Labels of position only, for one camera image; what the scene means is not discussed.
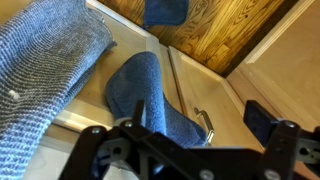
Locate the dark blue terry towel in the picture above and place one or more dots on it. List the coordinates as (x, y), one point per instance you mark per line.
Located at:
(140, 78)

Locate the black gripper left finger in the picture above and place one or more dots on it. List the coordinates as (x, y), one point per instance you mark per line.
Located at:
(97, 148)

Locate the silver cabinet door handle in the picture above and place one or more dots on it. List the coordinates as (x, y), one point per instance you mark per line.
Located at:
(211, 132)

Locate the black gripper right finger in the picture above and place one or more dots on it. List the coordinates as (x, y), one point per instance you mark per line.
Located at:
(284, 142)

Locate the grey-blue knit towel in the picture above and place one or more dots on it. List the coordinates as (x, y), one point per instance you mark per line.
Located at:
(48, 51)

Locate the wooden cabinet door left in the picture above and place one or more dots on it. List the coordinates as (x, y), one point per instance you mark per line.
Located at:
(202, 88)

